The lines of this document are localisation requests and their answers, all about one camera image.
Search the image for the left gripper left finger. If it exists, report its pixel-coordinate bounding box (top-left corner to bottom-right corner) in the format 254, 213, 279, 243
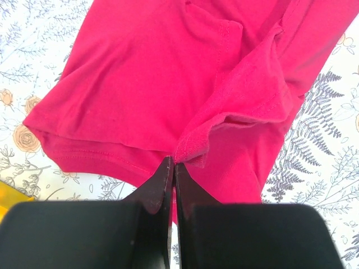
1, 157, 172, 268

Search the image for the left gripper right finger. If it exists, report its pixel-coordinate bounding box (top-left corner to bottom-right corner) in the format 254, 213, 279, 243
174, 164, 343, 269

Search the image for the magenta t shirt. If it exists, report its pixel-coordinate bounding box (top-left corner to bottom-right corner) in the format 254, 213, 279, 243
22, 0, 358, 205

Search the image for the floral table mat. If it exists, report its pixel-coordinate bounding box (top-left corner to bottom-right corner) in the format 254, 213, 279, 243
0, 0, 359, 269

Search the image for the yellow plastic tray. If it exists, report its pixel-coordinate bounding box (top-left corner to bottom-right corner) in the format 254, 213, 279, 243
0, 182, 35, 220

